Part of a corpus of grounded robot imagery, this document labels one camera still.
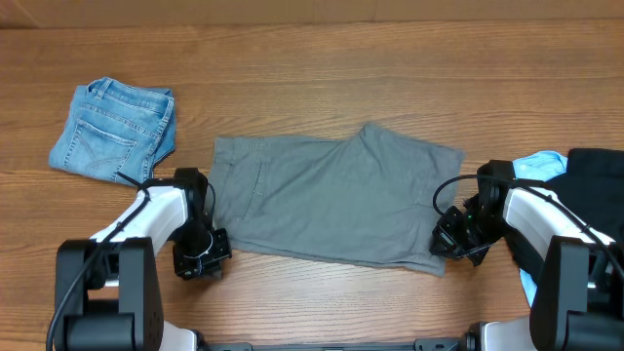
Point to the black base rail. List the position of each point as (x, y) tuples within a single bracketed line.
[(421, 344)]

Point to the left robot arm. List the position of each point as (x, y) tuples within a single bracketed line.
[(107, 288)]

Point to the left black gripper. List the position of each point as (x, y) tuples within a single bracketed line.
[(189, 271)]

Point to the light blue garment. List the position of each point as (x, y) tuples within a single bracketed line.
[(542, 165)]

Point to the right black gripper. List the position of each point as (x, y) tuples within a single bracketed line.
[(447, 234)]

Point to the black garment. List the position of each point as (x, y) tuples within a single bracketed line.
[(592, 188)]

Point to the grey shorts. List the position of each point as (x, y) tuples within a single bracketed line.
[(366, 200)]

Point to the folded blue jeans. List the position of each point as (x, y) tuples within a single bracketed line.
[(115, 128)]

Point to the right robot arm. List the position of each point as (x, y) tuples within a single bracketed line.
[(578, 304)]

